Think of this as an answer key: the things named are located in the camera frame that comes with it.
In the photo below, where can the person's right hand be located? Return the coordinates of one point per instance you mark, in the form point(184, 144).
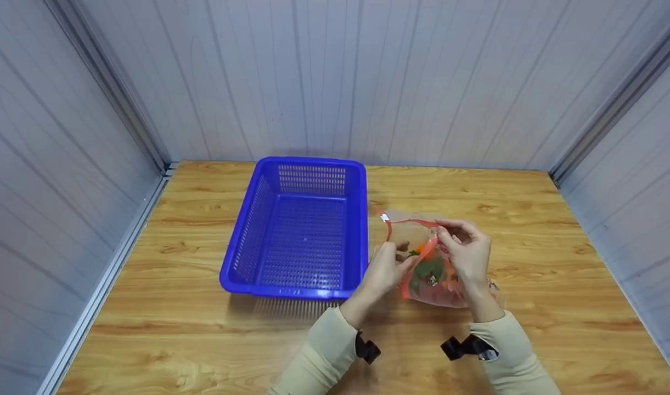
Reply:
point(469, 258)

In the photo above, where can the person's left hand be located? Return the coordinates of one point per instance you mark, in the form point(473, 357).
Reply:
point(383, 274)

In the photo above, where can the person's left fingers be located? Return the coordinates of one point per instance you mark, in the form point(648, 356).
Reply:
point(388, 250)

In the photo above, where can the person's right fingers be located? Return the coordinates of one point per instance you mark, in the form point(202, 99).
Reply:
point(474, 236)

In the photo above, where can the person's right thumb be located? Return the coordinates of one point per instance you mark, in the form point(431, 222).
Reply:
point(445, 240)

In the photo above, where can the person's left thumb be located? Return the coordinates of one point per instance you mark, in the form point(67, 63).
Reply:
point(409, 263)

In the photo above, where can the person's right index finger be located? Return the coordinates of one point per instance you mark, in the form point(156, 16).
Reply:
point(450, 224)

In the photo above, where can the clear zip bag orange seal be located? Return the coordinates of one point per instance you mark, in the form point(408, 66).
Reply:
point(422, 285)

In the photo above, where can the person's right forearm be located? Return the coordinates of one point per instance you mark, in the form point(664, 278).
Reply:
point(505, 345)

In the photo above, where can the person's left forearm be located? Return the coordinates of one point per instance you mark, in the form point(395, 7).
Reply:
point(334, 340)

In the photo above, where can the green and orange vegetables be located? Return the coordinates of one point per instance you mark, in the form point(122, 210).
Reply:
point(431, 271)

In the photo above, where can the blue plastic basket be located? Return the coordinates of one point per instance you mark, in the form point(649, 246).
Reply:
point(299, 230)

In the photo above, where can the black wrist band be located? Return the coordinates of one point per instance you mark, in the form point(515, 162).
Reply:
point(366, 348)
point(466, 348)

